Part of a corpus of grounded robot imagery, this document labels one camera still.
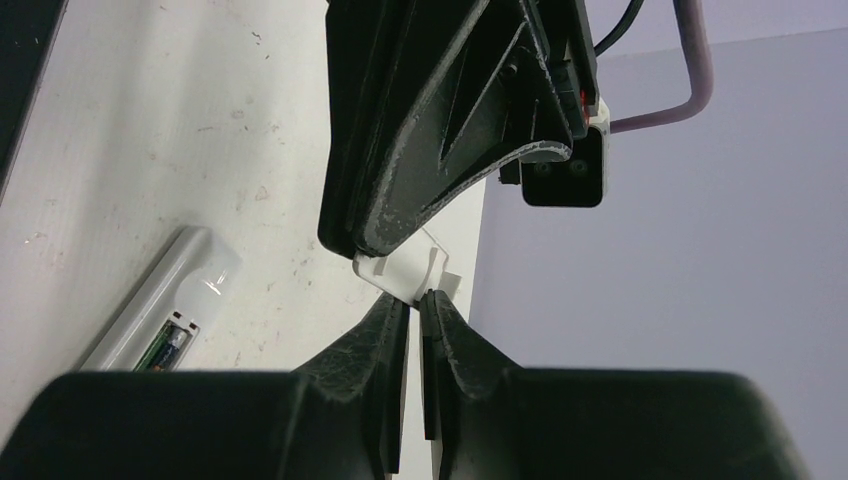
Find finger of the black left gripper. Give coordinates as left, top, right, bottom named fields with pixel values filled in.
left=317, top=1, right=424, bottom=259

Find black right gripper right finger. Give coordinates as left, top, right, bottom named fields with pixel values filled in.
left=419, top=291, right=809, bottom=479

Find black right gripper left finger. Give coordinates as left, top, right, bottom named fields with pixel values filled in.
left=1, top=294, right=410, bottom=479

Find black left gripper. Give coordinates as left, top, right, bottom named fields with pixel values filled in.
left=351, top=0, right=600, bottom=257

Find white battery cover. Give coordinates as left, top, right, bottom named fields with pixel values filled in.
left=352, top=228, right=463, bottom=309

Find black orange AAA battery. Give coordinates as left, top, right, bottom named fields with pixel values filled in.
left=151, top=328, right=190, bottom=372

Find green AAA battery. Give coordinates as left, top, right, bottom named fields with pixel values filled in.
left=134, top=321, right=174, bottom=371

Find white remote control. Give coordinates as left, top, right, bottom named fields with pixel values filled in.
left=80, top=226, right=242, bottom=372

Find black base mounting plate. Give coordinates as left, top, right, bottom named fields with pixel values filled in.
left=1, top=0, right=67, bottom=191

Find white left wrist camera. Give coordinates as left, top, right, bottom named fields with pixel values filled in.
left=498, top=100, right=610, bottom=208

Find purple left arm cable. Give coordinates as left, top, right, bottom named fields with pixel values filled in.
left=609, top=0, right=715, bottom=135

